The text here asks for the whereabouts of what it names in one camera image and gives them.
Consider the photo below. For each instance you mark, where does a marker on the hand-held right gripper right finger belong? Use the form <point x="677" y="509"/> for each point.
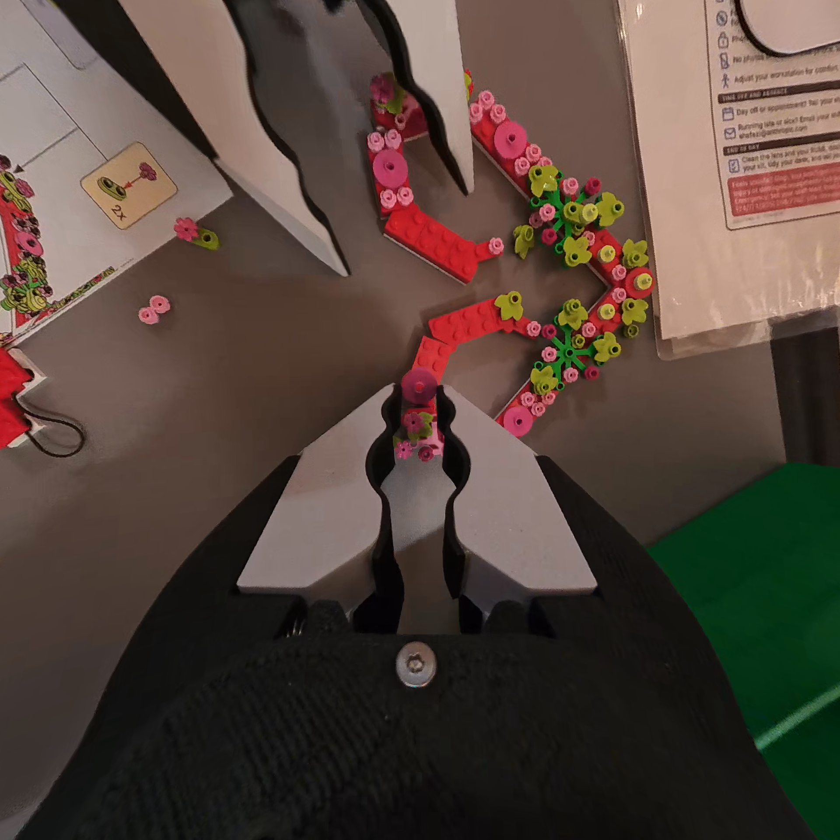
<point x="518" y="518"/>

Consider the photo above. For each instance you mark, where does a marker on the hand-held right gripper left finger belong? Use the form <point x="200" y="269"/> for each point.
<point x="315" y="518"/>

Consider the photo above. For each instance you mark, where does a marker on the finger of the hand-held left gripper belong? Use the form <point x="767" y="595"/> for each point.
<point x="433" y="52"/>
<point x="223" y="98"/>

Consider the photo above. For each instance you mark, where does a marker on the red lego heart wreath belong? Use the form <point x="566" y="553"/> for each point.
<point x="433" y="239"/>

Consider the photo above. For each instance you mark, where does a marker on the pink flower lego lime base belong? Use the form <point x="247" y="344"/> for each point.
<point x="197" y="233"/>

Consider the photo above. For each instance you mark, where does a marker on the lego instruction booklet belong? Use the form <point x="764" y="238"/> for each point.
<point x="65" y="131"/>

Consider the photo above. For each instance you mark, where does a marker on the pink double flower lego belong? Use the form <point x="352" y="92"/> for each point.
<point x="154" y="310"/>

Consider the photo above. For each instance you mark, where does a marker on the green plastic bin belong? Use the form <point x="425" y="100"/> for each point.
<point x="754" y="590"/>

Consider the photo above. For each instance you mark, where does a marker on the laminated printed sheet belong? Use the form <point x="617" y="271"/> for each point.
<point x="695" y="262"/>

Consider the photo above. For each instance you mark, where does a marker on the white rounded tray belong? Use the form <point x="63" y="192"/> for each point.
<point x="787" y="23"/>

